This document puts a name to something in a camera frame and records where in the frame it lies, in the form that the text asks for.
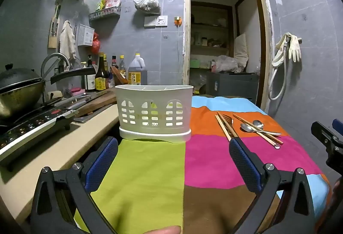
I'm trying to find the colourful patchwork tablecloth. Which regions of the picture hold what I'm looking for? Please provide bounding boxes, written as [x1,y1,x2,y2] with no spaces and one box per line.
[74,95,331,234]

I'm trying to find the dark bottle white label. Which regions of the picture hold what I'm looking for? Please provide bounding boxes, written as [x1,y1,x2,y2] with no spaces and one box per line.
[84,55,97,92]

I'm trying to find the dark bottle yellow label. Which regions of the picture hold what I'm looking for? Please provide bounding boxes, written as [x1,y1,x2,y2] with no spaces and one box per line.
[95,52,110,91]

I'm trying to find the crumpled clear plastic bag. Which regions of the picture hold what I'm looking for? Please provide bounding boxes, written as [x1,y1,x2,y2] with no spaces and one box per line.
[214,55,246,73]

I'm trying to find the snack packets on rack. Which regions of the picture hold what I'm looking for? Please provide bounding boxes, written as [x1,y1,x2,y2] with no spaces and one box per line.
[95,0,121,11]

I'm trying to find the metal fork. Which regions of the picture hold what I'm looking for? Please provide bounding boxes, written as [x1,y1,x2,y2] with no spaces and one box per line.
[222,114,239,138]

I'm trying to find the white wall box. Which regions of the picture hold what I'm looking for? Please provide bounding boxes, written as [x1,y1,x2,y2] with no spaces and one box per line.
[77,24,95,47]

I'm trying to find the black induction cooker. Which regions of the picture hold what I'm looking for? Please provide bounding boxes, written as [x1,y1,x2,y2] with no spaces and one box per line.
[0,105,81,171]

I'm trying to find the grey cabinet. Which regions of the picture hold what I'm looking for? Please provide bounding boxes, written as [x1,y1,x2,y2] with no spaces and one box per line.
[206,71,259,103]

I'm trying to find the red plastic bag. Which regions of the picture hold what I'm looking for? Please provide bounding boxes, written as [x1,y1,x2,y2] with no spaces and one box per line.
[90,32,102,55]

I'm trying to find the person's left hand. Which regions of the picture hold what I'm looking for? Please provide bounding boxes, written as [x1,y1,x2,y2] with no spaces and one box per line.
[145,225,182,234]

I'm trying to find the wooden storage shelf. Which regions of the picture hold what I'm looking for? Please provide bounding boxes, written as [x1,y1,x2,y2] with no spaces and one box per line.
[190,1,234,69]

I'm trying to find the wooden cutting board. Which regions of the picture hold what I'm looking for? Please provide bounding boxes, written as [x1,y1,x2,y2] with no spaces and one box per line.
[73,88,119,117]

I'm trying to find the wooden door frame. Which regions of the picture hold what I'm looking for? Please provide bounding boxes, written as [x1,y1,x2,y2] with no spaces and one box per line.
[183,0,274,117]

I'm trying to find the white hanging dish towel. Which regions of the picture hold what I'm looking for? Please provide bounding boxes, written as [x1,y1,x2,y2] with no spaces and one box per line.
[59,20,77,61]

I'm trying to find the white shower hose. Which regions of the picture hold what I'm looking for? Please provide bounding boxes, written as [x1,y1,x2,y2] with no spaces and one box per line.
[268,36,291,101]

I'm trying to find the metal spoon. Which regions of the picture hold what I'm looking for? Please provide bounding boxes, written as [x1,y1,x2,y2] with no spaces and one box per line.
[252,120,282,135]
[240,123,281,149]

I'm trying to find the grey wall shelf rack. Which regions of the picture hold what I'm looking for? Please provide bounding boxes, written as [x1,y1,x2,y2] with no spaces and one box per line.
[89,6,122,21]

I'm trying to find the beige pillow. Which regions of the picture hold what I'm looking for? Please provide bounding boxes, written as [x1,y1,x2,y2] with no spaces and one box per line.
[234,33,249,67]

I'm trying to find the wooden knife holder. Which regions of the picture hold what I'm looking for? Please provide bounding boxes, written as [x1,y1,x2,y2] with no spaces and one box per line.
[48,4,63,49]

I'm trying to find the metal kitchen faucet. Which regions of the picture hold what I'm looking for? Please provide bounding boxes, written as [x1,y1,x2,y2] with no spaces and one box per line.
[41,52,71,77]

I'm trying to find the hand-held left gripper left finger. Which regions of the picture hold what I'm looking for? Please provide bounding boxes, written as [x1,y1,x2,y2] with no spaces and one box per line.
[30,136,119,234]

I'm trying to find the cream rubber glove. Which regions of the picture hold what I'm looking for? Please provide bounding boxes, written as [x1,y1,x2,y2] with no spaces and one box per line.
[272,33,291,67]
[288,34,302,63]

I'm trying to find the white plastic utensil basket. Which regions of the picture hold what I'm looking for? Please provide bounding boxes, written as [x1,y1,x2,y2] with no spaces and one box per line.
[115,84,194,143]

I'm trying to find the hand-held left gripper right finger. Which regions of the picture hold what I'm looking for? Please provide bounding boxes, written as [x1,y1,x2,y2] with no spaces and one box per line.
[229,137,315,234]

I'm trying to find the black wok lid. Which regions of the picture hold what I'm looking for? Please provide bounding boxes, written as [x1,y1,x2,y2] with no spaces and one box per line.
[0,63,42,89]

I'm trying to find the black wok with handle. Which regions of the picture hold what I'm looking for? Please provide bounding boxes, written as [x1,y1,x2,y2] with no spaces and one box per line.
[0,67,96,120]

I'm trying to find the large oil jug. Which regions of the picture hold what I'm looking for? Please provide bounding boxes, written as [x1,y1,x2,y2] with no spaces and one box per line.
[128,53,148,86]

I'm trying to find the small bottle yellow cap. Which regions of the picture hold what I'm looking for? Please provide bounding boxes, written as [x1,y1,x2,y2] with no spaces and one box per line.
[118,55,127,80]

